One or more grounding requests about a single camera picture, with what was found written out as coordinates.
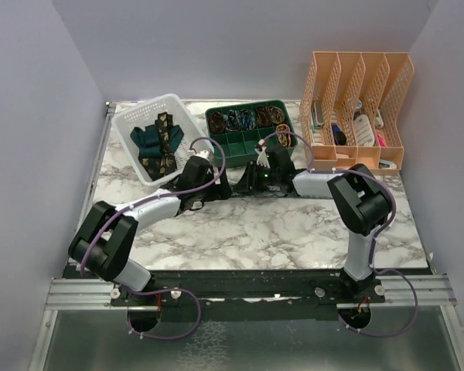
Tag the tan rolled tie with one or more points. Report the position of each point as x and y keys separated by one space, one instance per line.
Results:
x=277 y=115

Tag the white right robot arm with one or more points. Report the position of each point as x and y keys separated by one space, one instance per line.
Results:
x=364 y=203

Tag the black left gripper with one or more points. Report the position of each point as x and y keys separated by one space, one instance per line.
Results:
x=219 y=191

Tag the red brown rolled tie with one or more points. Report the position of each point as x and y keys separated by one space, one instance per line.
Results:
x=262 y=117

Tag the green compartment tray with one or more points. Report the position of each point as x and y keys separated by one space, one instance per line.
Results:
x=238 y=147

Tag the black gold leaf tie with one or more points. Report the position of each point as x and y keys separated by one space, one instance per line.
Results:
x=157 y=168

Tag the orange file organizer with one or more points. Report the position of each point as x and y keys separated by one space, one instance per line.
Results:
x=343 y=85

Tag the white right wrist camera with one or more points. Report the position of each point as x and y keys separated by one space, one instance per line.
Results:
x=260 y=149

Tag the dark green tie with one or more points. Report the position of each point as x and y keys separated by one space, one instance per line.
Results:
x=148 y=143

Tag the dark blue rolled tie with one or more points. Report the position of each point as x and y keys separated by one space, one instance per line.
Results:
x=247 y=119

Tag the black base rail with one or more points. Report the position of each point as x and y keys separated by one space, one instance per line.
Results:
x=224 y=296

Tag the orange patterned rolled tie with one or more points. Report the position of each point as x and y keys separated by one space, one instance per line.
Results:
x=283 y=135

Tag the white plastic basket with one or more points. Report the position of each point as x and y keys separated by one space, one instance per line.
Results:
x=144 y=114

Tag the white ribbed item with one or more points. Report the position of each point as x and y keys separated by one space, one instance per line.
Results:
x=363 y=132

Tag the blue black item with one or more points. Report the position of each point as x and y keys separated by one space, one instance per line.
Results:
x=338 y=135

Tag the pink marker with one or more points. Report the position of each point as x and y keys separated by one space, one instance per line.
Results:
x=381 y=139

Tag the grey blue floral tie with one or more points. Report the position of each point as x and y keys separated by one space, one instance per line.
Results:
x=263 y=191

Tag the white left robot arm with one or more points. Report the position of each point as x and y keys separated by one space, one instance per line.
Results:
x=104 y=239

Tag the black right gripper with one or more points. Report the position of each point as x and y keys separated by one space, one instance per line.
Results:
x=250 y=183

